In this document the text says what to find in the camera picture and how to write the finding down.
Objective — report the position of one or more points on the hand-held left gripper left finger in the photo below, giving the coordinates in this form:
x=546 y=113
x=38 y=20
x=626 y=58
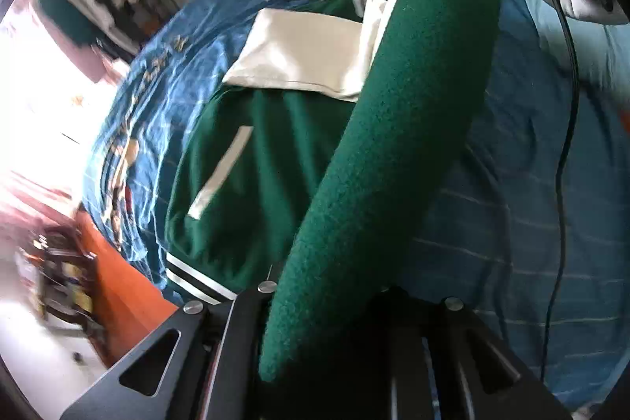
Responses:
x=197 y=351

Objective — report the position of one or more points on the blue striped bed sheet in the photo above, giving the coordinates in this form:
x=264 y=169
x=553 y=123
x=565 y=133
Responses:
x=492 y=203

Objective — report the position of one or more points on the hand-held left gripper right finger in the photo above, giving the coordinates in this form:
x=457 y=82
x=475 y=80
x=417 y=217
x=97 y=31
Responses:
x=467 y=351

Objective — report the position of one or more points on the green varsity jacket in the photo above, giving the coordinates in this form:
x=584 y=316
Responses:
x=393 y=105

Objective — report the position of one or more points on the dark furniture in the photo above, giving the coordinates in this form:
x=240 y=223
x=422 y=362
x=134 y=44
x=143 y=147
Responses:
x=64 y=282

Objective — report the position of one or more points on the light blue duvet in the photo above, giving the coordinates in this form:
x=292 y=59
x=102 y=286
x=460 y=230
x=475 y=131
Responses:
x=600 y=56

